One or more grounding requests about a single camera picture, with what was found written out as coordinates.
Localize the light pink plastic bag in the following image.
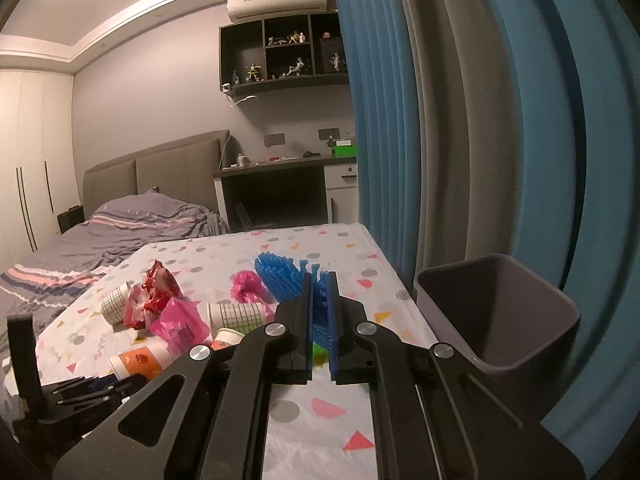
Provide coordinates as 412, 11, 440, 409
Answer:
150, 297, 212, 357

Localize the grid pattern paper cup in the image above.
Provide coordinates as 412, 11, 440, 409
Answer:
207, 301, 277, 335
100, 282, 134, 326

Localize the red crumpled plastic bag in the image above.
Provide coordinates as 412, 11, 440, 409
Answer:
124, 260, 184, 331

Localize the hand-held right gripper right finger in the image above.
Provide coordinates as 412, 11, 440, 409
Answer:
327, 271, 586, 480

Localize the white wardrobe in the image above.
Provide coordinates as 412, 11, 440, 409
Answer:
0, 70, 87, 275

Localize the grey curtain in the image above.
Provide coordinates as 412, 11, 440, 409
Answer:
390, 0, 568, 288

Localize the bed with grey blanket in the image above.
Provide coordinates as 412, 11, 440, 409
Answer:
0, 187, 231, 333

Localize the blue curtain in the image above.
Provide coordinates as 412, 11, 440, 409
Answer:
332, 0, 426, 281
470, 0, 640, 466

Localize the white cable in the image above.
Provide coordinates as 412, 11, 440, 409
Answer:
221, 82, 257, 109

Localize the grey padded headboard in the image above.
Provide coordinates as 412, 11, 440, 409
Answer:
82, 130, 231, 222

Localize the magenta knotted plastic bag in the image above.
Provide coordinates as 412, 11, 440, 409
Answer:
231, 270, 276, 306

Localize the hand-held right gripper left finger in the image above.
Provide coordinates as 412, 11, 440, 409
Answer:
52, 271, 315, 480

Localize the black nightstand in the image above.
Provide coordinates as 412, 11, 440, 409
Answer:
56, 205, 87, 235

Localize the dark top desk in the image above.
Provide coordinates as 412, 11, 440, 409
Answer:
213, 154, 360, 233

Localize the white air conditioner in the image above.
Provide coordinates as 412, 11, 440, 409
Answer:
226, 0, 329, 25

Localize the orange and white paper cup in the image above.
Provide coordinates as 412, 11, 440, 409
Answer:
109, 337, 177, 382

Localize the white desk drawer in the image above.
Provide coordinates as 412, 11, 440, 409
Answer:
324, 164, 359, 189

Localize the grey plastic bin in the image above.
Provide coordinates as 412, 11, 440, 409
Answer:
414, 254, 582, 378

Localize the group of small figurines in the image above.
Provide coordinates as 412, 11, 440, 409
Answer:
231, 30, 347, 85

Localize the dark wall shelf unit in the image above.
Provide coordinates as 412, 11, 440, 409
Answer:
218, 10, 350, 102

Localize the small white paper cup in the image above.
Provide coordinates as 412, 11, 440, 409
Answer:
212, 327, 246, 352

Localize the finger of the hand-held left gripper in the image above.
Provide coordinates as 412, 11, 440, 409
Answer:
55, 380, 147, 413
42, 375, 118, 397

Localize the blue spiky ball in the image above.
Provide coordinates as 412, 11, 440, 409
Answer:
254, 251, 332, 356

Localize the patterned white tablecloth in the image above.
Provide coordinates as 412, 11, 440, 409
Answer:
35, 222, 437, 480

